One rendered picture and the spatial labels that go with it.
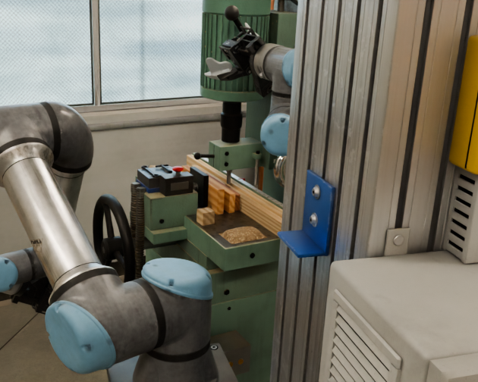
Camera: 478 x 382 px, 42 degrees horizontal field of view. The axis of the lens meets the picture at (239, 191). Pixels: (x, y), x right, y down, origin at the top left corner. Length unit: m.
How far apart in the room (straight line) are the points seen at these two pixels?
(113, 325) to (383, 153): 0.50
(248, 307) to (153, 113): 1.61
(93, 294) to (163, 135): 2.22
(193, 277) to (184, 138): 2.22
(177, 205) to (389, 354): 1.14
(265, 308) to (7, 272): 0.67
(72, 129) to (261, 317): 0.78
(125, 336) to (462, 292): 0.52
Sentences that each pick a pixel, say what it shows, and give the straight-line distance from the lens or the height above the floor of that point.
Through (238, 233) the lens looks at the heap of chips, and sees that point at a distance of 1.53.
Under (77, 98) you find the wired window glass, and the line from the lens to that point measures 3.02.
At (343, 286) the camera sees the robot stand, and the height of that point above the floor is 1.22.
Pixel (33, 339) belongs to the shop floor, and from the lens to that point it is 2.87.
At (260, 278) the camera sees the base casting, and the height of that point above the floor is 0.76.
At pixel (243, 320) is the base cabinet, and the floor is 0.64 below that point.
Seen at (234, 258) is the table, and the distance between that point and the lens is 1.50.
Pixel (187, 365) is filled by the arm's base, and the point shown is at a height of 0.89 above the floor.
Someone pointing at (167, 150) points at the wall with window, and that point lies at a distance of 3.18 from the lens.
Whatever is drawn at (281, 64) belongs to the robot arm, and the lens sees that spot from 1.25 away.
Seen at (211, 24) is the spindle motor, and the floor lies 1.39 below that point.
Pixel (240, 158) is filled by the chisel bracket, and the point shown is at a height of 1.03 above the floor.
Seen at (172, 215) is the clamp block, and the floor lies 0.91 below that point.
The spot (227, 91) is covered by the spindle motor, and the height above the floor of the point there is 1.23.
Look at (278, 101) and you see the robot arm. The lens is 1.26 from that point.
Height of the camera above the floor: 1.51
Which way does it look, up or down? 19 degrees down
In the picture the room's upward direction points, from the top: 3 degrees clockwise
